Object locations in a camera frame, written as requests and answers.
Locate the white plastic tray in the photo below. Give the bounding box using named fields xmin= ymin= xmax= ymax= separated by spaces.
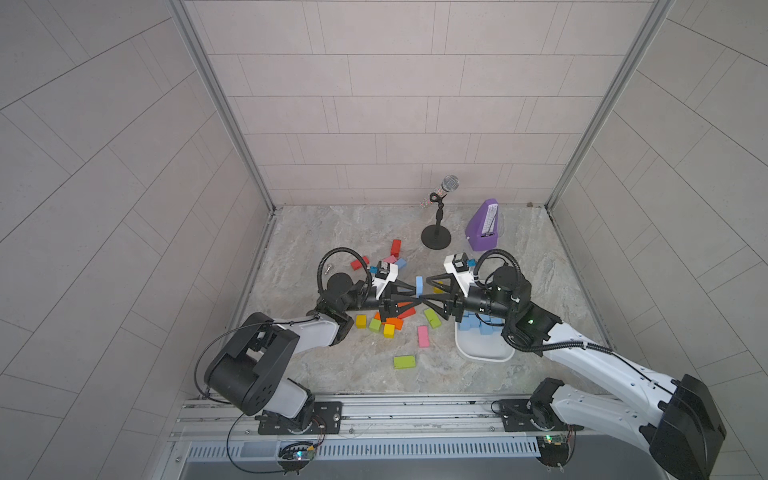
xmin=455 ymin=312 xmax=515 ymax=363

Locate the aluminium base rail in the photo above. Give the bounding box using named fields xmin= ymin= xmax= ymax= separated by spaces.
xmin=171 ymin=389 xmax=648 ymax=441

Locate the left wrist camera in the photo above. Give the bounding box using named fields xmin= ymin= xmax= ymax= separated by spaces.
xmin=372 ymin=261 xmax=399 ymax=299

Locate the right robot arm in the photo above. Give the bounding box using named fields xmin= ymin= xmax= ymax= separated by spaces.
xmin=416 ymin=264 xmax=727 ymax=479

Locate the right circuit board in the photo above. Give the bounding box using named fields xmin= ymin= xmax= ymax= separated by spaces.
xmin=536 ymin=435 xmax=573 ymax=469

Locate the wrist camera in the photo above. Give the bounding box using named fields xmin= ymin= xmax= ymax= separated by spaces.
xmin=443 ymin=252 xmax=476 ymax=296
xmin=372 ymin=261 xmax=399 ymax=299

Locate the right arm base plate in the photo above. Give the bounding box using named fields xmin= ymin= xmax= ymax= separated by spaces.
xmin=491 ymin=399 xmax=584 ymax=432

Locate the black microphone stand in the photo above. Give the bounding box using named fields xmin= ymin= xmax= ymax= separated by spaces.
xmin=421 ymin=192 xmax=451 ymax=250

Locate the silver microphone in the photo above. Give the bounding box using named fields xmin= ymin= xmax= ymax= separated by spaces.
xmin=429 ymin=175 xmax=460 ymax=203

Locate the green cube small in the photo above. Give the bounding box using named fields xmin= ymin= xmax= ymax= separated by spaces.
xmin=369 ymin=318 xmax=382 ymax=333

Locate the red block far left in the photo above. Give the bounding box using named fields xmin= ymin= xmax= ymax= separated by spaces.
xmin=350 ymin=256 xmax=370 ymax=271

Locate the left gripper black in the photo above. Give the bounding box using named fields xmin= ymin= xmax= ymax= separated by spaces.
xmin=338 ymin=282 xmax=415 ymax=326

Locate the green block front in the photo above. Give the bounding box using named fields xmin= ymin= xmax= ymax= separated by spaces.
xmin=393 ymin=355 xmax=417 ymax=370

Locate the red block far upright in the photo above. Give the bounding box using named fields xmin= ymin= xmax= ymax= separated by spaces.
xmin=390 ymin=239 xmax=402 ymax=259

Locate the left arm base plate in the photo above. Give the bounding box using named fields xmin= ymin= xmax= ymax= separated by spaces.
xmin=258 ymin=401 xmax=343 ymax=435

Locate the left circuit board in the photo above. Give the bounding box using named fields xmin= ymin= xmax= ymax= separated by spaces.
xmin=278 ymin=441 xmax=318 ymax=465

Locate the circuit board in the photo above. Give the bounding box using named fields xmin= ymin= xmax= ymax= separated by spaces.
xmin=536 ymin=435 xmax=573 ymax=469
xmin=278 ymin=441 xmax=318 ymax=465

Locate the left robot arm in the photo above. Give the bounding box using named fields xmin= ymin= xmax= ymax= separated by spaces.
xmin=194 ymin=247 xmax=424 ymax=420

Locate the orange block long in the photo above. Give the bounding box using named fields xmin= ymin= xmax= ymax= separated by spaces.
xmin=374 ymin=312 xmax=404 ymax=330

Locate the pink block lower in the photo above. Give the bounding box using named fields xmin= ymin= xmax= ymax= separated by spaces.
xmin=417 ymin=325 xmax=430 ymax=348

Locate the purple metronome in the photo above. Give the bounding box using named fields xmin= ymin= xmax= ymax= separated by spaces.
xmin=465 ymin=198 xmax=500 ymax=252

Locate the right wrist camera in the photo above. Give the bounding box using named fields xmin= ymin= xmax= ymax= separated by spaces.
xmin=443 ymin=252 xmax=476 ymax=296

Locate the red block lower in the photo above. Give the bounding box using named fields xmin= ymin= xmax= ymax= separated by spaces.
xmin=398 ymin=307 xmax=416 ymax=319

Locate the green block by pink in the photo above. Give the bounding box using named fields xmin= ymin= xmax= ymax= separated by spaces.
xmin=423 ymin=308 xmax=442 ymax=329

